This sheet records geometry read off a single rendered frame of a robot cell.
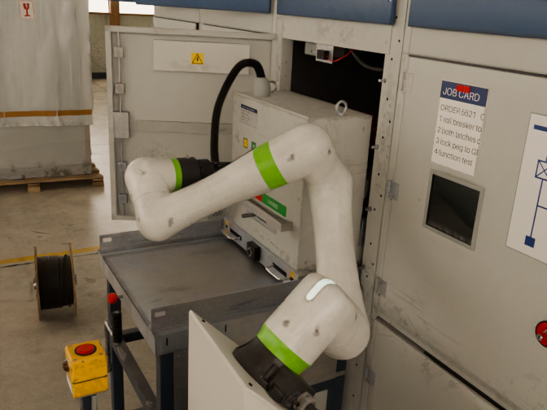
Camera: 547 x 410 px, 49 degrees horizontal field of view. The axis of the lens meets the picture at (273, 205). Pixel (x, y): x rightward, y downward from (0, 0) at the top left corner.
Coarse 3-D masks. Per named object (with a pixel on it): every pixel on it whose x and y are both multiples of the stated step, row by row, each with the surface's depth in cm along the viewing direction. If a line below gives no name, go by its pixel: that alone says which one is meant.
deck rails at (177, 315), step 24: (120, 240) 206; (144, 240) 210; (168, 240) 215; (192, 240) 219; (216, 240) 221; (264, 288) 172; (288, 288) 177; (168, 312) 159; (216, 312) 167; (240, 312) 170
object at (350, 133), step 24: (288, 96) 203; (312, 120) 167; (336, 120) 171; (360, 120) 175; (336, 144) 173; (360, 144) 178; (360, 168) 180; (360, 192) 183; (360, 216) 186; (312, 240) 180; (360, 240) 189; (312, 264) 183
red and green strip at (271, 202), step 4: (256, 196) 199; (260, 196) 196; (264, 196) 194; (268, 196) 192; (260, 200) 197; (264, 200) 195; (268, 200) 192; (272, 200) 190; (268, 204) 193; (272, 204) 190; (276, 204) 188; (280, 204) 185; (272, 208) 190; (276, 208) 188; (280, 208) 186; (284, 208) 183; (280, 212) 186; (284, 212) 184; (284, 216) 184
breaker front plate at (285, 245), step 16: (240, 96) 202; (240, 112) 203; (272, 112) 184; (288, 112) 175; (240, 128) 204; (256, 128) 194; (272, 128) 185; (288, 128) 176; (240, 144) 206; (256, 144) 195; (272, 192) 189; (288, 192) 180; (240, 208) 212; (288, 208) 181; (240, 224) 213; (256, 224) 202; (272, 240) 193; (288, 240) 183; (288, 256) 185
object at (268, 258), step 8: (224, 224) 223; (232, 224) 216; (232, 232) 217; (240, 232) 211; (240, 240) 212; (248, 240) 206; (256, 240) 202; (264, 248) 196; (264, 256) 197; (272, 256) 192; (264, 264) 197; (280, 264) 187; (288, 264) 185; (272, 272) 193; (280, 272) 188; (296, 272) 180; (304, 272) 181
